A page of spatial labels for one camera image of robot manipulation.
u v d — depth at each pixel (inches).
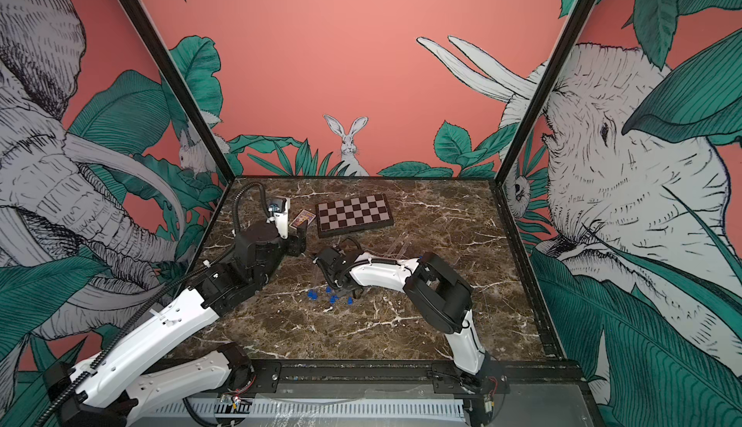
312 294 35.2
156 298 33.8
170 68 33.9
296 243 25.0
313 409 27.6
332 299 34.7
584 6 28.9
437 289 20.8
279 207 23.3
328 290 35.4
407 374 30.1
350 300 34.5
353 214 41.8
